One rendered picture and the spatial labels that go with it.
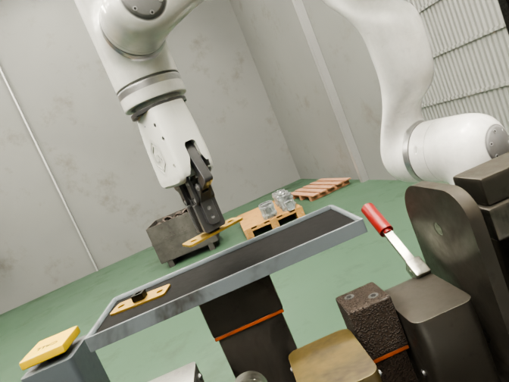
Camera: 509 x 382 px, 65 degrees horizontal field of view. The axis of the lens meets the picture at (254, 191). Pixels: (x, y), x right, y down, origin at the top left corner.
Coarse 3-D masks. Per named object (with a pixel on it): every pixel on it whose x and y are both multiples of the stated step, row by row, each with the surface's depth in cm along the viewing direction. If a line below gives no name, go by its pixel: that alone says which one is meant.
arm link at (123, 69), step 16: (80, 0) 47; (96, 0) 46; (96, 16) 46; (96, 32) 47; (96, 48) 49; (112, 48) 45; (160, 48) 47; (112, 64) 47; (128, 64) 47; (144, 64) 47; (160, 64) 48; (112, 80) 49; (128, 80) 47
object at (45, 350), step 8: (72, 328) 56; (56, 336) 56; (64, 336) 54; (72, 336) 54; (40, 344) 55; (48, 344) 53; (56, 344) 52; (64, 344) 52; (32, 352) 53; (40, 352) 51; (48, 352) 51; (56, 352) 51; (24, 360) 51; (32, 360) 51; (40, 360) 51; (48, 360) 53; (24, 368) 51
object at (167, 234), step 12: (168, 216) 610; (180, 216) 581; (156, 228) 581; (168, 228) 582; (180, 228) 583; (192, 228) 584; (156, 240) 583; (168, 240) 584; (180, 240) 585; (216, 240) 588; (156, 252) 586; (168, 252) 586; (180, 252) 587; (168, 264) 589
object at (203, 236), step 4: (228, 220) 57; (232, 220) 56; (236, 220) 54; (240, 220) 54; (224, 224) 54; (228, 224) 53; (232, 224) 53; (220, 228) 53; (224, 228) 53; (212, 232) 53; (216, 232) 52; (196, 236) 54; (200, 236) 53; (204, 236) 52; (208, 236) 51; (188, 240) 54; (192, 240) 53; (196, 240) 52; (200, 240) 51; (204, 240) 51; (184, 244) 53; (188, 244) 52; (192, 244) 50; (196, 244) 51
